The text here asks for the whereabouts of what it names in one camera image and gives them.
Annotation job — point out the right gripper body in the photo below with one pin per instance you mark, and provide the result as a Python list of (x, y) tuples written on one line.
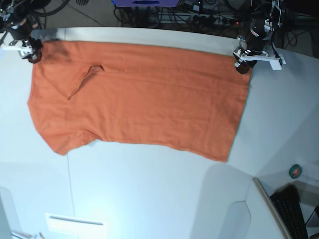
[(21, 34)]

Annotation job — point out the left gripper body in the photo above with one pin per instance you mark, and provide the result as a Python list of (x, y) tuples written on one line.
[(258, 40)]

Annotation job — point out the orange t-shirt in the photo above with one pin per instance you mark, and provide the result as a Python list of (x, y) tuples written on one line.
[(137, 94)]

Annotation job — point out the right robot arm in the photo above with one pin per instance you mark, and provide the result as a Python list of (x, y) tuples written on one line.
[(17, 10)]

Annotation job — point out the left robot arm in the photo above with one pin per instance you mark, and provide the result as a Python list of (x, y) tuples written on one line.
[(268, 17)]

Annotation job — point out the blue box with oval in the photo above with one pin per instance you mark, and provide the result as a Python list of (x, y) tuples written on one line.
[(145, 3)]

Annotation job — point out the green tape roll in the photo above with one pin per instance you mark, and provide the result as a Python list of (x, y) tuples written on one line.
[(295, 171)]

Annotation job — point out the black keyboard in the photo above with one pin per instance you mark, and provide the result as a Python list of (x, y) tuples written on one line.
[(287, 204)]

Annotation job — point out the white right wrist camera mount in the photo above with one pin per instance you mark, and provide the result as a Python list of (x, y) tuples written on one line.
[(23, 47)]

